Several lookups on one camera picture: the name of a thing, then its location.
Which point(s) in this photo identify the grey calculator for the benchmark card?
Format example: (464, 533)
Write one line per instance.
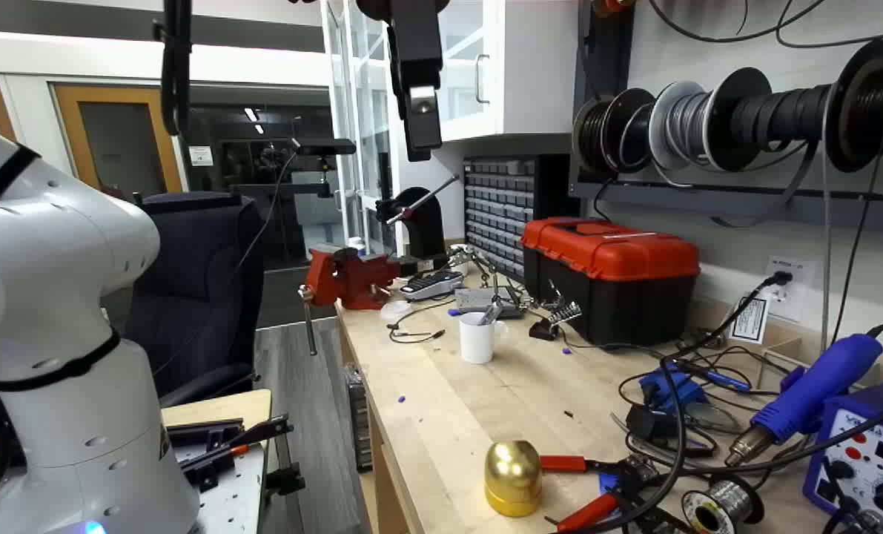
(432, 285)

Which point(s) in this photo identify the black power adapter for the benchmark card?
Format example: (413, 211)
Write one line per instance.
(645, 423)

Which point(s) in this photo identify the white paper sign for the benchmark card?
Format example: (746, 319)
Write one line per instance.
(201, 156)

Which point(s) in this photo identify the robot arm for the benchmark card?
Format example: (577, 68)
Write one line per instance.
(55, 297)

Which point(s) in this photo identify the white wall cabinet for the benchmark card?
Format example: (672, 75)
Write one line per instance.
(530, 67)

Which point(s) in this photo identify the white framed glass door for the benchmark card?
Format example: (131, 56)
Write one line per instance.
(356, 111)

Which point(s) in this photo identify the dark office chair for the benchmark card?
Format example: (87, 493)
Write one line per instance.
(196, 282)

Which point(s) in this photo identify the red and black toolbox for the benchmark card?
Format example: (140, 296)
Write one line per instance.
(612, 282)

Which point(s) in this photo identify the solder spool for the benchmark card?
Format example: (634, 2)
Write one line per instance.
(719, 508)

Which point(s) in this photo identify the wall socket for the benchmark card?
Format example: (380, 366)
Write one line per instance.
(797, 293)

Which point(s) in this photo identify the black clamp with orange tip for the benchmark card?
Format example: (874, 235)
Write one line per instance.
(252, 434)

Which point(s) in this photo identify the small parts drawer cabinet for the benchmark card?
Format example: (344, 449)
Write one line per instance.
(500, 211)

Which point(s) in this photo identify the gold metal dome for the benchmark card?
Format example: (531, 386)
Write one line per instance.
(512, 478)

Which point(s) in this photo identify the white label card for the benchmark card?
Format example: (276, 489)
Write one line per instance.
(749, 320)

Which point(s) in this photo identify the blue soldering iron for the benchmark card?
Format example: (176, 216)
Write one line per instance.
(723, 380)

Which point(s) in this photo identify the metal tool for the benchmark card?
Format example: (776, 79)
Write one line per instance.
(491, 311)

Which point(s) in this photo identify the grey flat box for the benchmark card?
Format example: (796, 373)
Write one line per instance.
(478, 300)

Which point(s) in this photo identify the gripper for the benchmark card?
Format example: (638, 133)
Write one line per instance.
(414, 44)

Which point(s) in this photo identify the helping hands tool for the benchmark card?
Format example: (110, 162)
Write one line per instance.
(556, 315)
(474, 261)

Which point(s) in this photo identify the red bench vise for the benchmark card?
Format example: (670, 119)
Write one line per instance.
(352, 280)

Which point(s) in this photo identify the blue rework station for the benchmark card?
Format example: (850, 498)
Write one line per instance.
(867, 460)

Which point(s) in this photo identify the blue connector block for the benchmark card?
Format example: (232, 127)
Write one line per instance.
(667, 387)

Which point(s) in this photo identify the white mug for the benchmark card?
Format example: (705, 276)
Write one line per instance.
(477, 341)

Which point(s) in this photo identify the blue hot air gun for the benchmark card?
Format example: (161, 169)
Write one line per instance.
(812, 393)

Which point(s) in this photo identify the black rounded device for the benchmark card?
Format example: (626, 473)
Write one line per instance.
(426, 222)

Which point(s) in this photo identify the silver rod with red grip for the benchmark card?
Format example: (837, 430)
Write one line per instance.
(426, 199)

